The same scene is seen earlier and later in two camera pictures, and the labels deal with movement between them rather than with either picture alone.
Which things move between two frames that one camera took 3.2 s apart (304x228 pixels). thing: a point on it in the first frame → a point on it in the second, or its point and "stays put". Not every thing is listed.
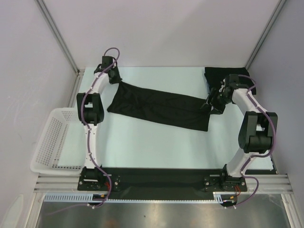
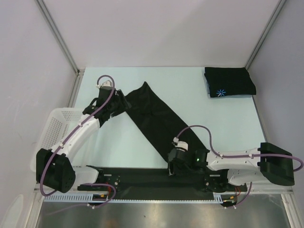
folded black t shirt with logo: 214,76 stays put
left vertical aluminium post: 47,15 stays put
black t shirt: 159,107 → 157,122
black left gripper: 118,79 → 123,104
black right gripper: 214,100 → 173,166
